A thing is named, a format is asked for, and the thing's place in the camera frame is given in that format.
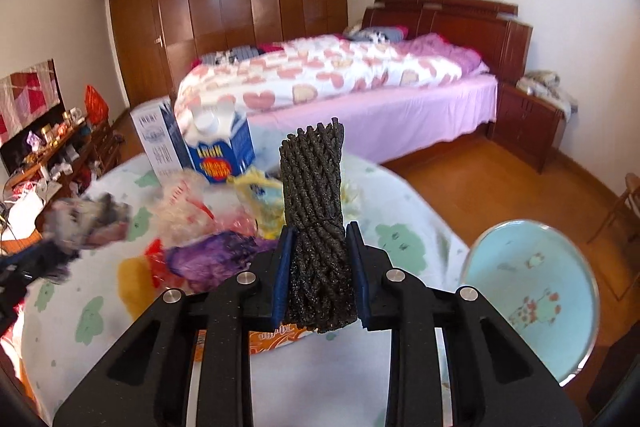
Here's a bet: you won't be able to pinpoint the cow pattern pillow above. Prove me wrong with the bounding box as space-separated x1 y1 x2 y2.
345 26 408 43

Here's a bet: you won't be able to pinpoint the blue Look milk carton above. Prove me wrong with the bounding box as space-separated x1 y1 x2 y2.
183 100 255 183

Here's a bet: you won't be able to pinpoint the pink bed sheet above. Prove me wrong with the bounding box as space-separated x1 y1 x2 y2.
248 75 498 164

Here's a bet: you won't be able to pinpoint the television screen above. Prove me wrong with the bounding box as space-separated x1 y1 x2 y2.
1 60 65 174

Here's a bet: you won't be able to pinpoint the light blue trash bin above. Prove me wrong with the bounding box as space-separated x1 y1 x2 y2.
460 220 600 386

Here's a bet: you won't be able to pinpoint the black rope bundle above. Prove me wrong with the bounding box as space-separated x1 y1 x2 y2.
278 117 359 334

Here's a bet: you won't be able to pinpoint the red gift bag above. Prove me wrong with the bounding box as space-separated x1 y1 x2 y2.
85 84 110 126

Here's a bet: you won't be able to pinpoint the cluttered wooden side cabinet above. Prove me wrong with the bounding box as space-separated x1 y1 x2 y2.
1 120 125 256

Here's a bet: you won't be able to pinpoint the red transparent plastic wrapper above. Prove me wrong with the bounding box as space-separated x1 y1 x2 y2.
144 200 257 287

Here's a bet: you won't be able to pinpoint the white tablecloth green clouds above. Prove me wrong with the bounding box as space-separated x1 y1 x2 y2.
22 155 469 426

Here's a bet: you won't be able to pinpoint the yellow plastic bag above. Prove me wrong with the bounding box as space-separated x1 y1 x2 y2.
117 256 166 321

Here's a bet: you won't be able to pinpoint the clear plastic bag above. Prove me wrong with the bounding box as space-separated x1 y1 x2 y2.
151 169 216 248

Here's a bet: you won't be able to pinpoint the pile of clothes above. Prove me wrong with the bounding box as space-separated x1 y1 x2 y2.
515 70 578 120

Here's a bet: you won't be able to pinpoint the purple snack wrapper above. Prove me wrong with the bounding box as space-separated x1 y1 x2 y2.
164 231 278 293

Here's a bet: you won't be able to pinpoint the pink purple blanket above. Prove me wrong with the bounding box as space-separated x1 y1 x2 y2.
395 32 489 77

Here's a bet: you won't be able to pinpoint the wooden door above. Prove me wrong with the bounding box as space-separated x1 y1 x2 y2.
108 0 172 107

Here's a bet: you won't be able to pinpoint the wooden nightstand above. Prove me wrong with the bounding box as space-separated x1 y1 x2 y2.
489 82 566 173

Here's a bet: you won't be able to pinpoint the orange snack bag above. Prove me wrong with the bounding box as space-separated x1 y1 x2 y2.
194 325 310 362

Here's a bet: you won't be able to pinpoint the heart pattern white duvet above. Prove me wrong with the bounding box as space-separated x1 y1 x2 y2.
174 35 464 127

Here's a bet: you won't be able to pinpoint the white tall milk carton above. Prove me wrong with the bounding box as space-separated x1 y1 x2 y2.
130 96 191 183

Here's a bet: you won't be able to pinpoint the pale yellow blue wrapper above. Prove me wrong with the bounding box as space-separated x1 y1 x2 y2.
227 167 285 239

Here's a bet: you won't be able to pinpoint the brown wicker chair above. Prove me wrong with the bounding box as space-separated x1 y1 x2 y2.
588 172 640 244

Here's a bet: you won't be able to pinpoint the patterned foil wrapper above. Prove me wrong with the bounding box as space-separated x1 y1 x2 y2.
43 193 131 254

